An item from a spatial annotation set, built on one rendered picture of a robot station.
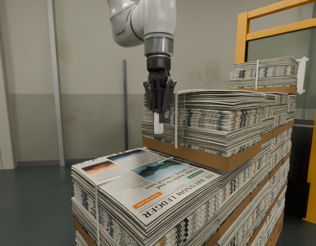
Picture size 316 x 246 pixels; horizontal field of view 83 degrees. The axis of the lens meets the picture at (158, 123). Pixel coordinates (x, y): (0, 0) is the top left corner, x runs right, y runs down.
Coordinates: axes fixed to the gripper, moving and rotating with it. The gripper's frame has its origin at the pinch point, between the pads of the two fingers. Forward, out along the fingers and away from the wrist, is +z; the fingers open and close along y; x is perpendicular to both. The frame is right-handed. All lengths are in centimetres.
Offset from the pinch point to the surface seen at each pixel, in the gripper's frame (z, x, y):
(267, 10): -84, -149, 11
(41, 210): 96, 9, 146
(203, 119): -1.5, -6.7, -12.2
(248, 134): 4.1, -21.8, -20.4
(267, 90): -13, -94, -7
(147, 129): 4.6, -7.2, 14.0
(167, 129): 3.3, -6.8, 2.5
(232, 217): 33.1, -17.7, -18.6
